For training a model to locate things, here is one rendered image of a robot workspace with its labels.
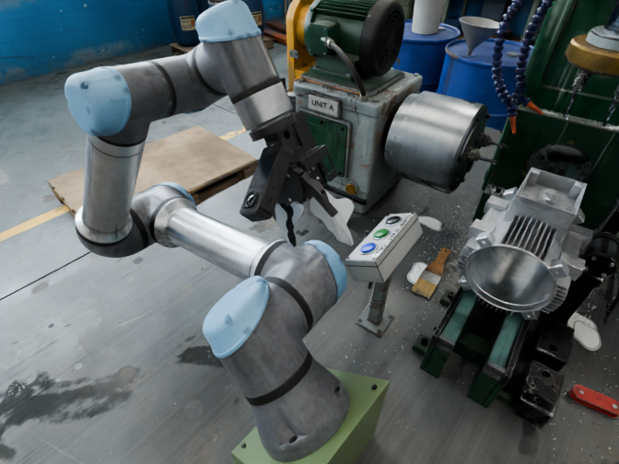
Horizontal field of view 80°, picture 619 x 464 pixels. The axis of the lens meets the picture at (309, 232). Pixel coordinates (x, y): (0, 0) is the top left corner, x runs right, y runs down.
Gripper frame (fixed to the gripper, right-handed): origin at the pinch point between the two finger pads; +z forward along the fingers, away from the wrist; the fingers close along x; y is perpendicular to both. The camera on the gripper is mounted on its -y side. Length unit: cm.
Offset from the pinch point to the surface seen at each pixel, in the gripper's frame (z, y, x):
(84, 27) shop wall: -194, 207, 475
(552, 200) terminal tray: 14.0, 36.5, -23.5
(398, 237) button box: 8.8, 16.3, -3.0
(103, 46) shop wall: -172, 222, 487
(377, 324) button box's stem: 32.0, 15.2, 10.7
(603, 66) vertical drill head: -2, 58, -31
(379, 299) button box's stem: 23.9, 15.0, 6.8
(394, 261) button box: 11.7, 12.8, -3.0
